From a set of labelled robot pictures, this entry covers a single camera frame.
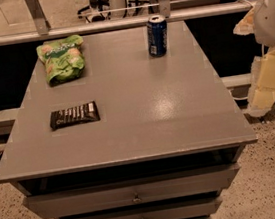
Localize metal railing frame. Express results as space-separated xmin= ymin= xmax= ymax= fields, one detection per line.
xmin=0 ymin=0 xmax=256 ymax=46

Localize top grey drawer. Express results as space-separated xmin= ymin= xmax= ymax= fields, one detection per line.
xmin=23 ymin=163 xmax=240 ymax=219

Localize black rxbar chocolate wrapper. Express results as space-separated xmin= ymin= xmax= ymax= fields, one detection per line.
xmin=49 ymin=101 xmax=100 ymax=130

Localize blue soda can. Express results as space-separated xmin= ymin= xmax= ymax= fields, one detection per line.
xmin=146 ymin=15 xmax=168 ymax=57

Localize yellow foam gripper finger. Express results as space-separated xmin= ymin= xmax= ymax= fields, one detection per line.
xmin=233 ymin=8 xmax=255 ymax=36
xmin=247 ymin=47 xmax=275 ymax=117

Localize grey drawer cabinet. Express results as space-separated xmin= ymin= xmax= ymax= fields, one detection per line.
xmin=0 ymin=21 xmax=255 ymax=219

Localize green snack bag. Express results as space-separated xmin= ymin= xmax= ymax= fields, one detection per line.
xmin=36 ymin=35 xmax=85 ymax=87

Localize white cable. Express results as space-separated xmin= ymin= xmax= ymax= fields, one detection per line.
xmin=236 ymin=0 xmax=258 ymax=10

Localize black office chair base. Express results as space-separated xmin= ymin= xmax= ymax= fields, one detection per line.
xmin=86 ymin=0 xmax=105 ymax=23

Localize middle grey drawer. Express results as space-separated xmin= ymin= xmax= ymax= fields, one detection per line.
xmin=55 ymin=194 xmax=225 ymax=219

